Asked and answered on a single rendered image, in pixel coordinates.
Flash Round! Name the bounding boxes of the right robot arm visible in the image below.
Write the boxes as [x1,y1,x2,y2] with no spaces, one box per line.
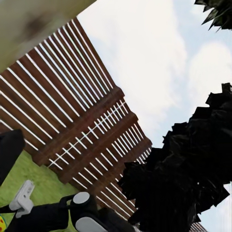
[0,180,143,232]

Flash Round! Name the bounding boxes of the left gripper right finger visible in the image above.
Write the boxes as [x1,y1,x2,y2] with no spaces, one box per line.
[217,128,232,167]

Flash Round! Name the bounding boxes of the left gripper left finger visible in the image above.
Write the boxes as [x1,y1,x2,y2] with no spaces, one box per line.
[0,129,25,186]

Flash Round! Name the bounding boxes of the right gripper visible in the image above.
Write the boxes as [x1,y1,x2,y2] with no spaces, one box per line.
[0,204,50,232]

